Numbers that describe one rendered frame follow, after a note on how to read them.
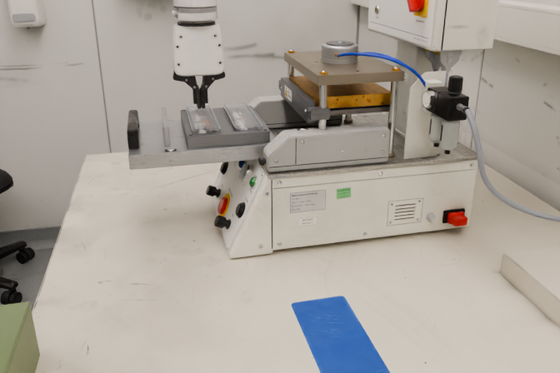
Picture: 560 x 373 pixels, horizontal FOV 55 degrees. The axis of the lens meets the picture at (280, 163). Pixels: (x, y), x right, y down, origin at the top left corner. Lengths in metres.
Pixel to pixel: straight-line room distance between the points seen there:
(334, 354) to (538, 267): 0.43
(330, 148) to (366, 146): 0.07
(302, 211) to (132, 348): 0.41
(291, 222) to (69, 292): 0.43
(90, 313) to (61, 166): 1.74
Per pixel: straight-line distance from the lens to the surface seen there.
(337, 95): 1.10
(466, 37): 1.12
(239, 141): 1.07
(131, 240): 1.22
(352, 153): 1.08
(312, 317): 0.95
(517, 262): 1.10
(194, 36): 1.09
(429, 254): 1.16
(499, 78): 1.66
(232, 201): 1.19
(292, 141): 1.03
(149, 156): 1.06
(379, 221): 1.16
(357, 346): 0.90
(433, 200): 1.19
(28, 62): 2.59
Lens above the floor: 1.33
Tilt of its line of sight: 21 degrees down
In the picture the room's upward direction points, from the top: straight up
